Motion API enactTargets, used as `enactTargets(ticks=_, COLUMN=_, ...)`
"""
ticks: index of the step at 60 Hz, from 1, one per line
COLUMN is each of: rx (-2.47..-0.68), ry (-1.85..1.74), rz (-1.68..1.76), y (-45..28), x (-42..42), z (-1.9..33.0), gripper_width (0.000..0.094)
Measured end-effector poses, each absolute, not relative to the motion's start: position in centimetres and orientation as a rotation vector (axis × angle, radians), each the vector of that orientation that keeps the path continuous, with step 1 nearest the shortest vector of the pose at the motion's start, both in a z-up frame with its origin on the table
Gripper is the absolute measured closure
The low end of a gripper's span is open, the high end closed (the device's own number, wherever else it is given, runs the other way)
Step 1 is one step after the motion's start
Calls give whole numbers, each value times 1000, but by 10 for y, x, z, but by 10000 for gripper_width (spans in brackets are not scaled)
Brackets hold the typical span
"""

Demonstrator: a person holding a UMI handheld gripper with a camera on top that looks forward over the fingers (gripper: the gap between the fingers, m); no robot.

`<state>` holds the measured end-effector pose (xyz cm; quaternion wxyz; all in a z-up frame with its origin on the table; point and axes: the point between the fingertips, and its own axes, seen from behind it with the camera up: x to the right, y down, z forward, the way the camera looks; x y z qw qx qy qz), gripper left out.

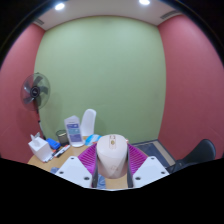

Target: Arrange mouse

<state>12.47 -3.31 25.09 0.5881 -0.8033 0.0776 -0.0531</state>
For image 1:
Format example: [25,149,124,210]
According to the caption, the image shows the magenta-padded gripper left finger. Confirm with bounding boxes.
[54,143,100,189]

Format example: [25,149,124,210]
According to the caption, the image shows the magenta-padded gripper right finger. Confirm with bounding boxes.
[126,143,170,189]

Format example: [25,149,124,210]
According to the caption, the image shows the pale pink computer mouse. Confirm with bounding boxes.
[95,133,130,179]

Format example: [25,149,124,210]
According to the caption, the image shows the light blue packet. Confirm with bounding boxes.
[84,133,102,147]

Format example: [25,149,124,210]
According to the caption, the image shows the black marker pen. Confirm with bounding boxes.
[53,144,72,158]

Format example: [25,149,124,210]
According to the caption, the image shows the dark mesh pen cup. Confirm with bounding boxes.
[55,129,70,147]

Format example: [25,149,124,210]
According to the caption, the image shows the red marker pen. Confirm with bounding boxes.
[46,151,59,163]

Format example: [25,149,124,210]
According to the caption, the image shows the blue whiteboard eraser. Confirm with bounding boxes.
[45,137,62,151]

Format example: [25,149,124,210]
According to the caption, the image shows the white tissue box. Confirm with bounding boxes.
[27,132,53,163]

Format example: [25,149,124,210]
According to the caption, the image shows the black office chair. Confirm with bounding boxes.
[166,138,217,174]

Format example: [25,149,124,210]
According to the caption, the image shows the black standing fan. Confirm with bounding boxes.
[20,72,52,141]

